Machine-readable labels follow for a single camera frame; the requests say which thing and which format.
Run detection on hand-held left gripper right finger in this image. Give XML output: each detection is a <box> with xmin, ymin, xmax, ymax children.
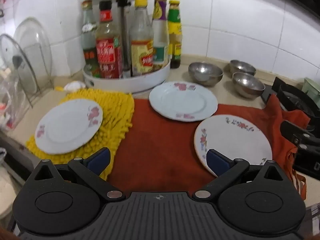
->
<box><xmin>194</xmin><ymin>149</ymin><xmax>292</xmax><ymax>202</ymax></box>

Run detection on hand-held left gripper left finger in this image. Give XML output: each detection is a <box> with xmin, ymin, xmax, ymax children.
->
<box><xmin>32</xmin><ymin>147</ymin><xmax>125</xmax><ymax>202</ymax></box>

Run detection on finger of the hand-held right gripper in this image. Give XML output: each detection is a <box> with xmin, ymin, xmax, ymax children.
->
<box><xmin>280</xmin><ymin>120</ymin><xmax>320</xmax><ymax>152</ymax></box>

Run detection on white plate small red flowers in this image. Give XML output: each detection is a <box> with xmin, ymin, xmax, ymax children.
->
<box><xmin>194</xmin><ymin>114</ymin><xmax>273</xmax><ymax>178</ymax></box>

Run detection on white plate pink flowers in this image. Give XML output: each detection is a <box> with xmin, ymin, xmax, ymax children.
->
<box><xmin>34</xmin><ymin>99</ymin><xmax>104</xmax><ymax>155</ymax></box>
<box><xmin>149</xmin><ymin>81</ymin><xmax>218</xmax><ymax>122</ymax></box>

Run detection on steel bowl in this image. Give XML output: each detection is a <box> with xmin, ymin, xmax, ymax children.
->
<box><xmin>231</xmin><ymin>72</ymin><xmax>266</xmax><ymax>99</ymax></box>
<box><xmin>229</xmin><ymin>60</ymin><xmax>257</xmax><ymax>77</ymax></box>
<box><xmin>188</xmin><ymin>62</ymin><xmax>224</xmax><ymax>87</ymax></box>

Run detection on black gas stove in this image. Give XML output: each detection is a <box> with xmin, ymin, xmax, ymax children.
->
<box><xmin>260</xmin><ymin>76</ymin><xmax>320</xmax><ymax>140</ymax></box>

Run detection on white towel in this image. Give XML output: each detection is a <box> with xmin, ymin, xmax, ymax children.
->
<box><xmin>303</xmin><ymin>201</ymin><xmax>320</xmax><ymax>232</ymax></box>

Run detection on yellow chenille mat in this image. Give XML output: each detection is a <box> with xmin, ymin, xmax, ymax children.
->
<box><xmin>26</xmin><ymin>87</ymin><xmax>135</xmax><ymax>180</ymax></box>

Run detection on red cloth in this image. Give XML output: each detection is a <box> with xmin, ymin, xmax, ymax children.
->
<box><xmin>106</xmin><ymin>94</ymin><xmax>312</xmax><ymax>200</ymax></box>

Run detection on white garlic bulb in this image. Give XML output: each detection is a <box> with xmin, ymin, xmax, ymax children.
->
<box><xmin>64</xmin><ymin>80</ymin><xmax>86</xmax><ymax>91</ymax></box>

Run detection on steel sink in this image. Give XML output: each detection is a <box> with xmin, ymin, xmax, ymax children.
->
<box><xmin>0</xmin><ymin>130</ymin><xmax>38</xmax><ymax>183</ymax></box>

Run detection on white rotating spice rack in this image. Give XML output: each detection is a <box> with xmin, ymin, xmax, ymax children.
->
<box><xmin>79</xmin><ymin>0</ymin><xmax>172</xmax><ymax>93</ymax></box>

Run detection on red label soy sauce bottle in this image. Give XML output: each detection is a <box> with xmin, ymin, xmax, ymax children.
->
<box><xmin>96</xmin><ymin>1</ymin><xmax>123</xmax><ymax>79</ymax></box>

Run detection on clear plastic bag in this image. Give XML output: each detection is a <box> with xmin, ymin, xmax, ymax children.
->
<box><xmin>0</xmin><ymin>67</ymin><xmax>28</xmax><ymax>132</ymax></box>

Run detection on yellow cap vinegar bottle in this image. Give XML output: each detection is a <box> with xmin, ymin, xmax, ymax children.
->
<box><xmin>129</xmin><ymin>0</ymin><xmax>154</xmax><ymax>76</ymax></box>

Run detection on clear bottle green red label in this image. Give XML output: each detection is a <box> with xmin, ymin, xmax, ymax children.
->
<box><xmin>81</xmin><ymin>1</ymin><xmax>98</xmax><ymax>78</ymax></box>

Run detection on glass pot lid black knob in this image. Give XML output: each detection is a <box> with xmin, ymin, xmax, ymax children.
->
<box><xmin>0</xmin><ymin>34</ymin><xmax>38</xmax><ymax>96</ymax></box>

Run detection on black range hood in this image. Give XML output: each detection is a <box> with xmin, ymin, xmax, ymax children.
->
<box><xmin>272</xmin><ymin>0</ymin><xmax>320</xmax><ymax>29</ymax></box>

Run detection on green yellow label oil bottle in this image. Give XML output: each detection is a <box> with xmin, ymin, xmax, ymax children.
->
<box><xmin>167</xmin><ymin>0</ymin><xmax>183</xmax><ymax>69</ymax></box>

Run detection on purple label clear bottle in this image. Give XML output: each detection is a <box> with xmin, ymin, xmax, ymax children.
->
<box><xmin>151</xmin><ymin>0</ymin><xmax>170</xmax><ymax>71</ymax></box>

